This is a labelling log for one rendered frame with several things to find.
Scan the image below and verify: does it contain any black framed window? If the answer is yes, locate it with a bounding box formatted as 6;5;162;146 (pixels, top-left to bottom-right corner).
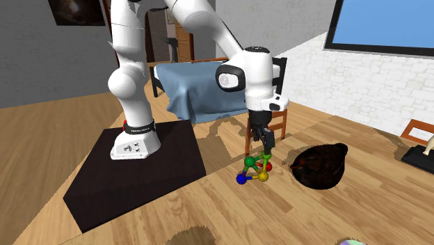
323;0;434;58

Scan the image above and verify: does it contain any orange wooden frame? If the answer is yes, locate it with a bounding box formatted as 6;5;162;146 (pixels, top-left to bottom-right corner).
400;118;434;146

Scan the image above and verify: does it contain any dark robot stand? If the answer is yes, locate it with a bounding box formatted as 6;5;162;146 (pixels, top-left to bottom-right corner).
63;119;207;234

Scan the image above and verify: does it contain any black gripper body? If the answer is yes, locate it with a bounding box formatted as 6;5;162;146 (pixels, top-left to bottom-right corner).
248;109;274;132

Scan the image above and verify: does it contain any dark wall picture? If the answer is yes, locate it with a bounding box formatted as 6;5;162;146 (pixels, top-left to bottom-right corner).
47;0;106;27

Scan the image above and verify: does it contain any bed with blue blanket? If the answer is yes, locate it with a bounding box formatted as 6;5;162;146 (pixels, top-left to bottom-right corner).
149;56;289;125

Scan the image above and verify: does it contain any colourful ball and stick toy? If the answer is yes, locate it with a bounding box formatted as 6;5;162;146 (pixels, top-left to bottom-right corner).
236;152;273;186

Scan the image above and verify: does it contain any wooden chair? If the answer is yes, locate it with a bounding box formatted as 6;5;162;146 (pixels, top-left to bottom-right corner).
244;107;289;158

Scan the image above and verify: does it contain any pale figure on black base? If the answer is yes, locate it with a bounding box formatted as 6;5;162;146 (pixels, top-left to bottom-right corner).
401;134;434;175

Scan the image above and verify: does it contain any dark brown basket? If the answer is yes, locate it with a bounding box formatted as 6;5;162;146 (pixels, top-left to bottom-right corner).
289;143;349;191

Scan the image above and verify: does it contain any wooden door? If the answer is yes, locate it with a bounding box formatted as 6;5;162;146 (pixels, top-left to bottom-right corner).
174;19;195;64

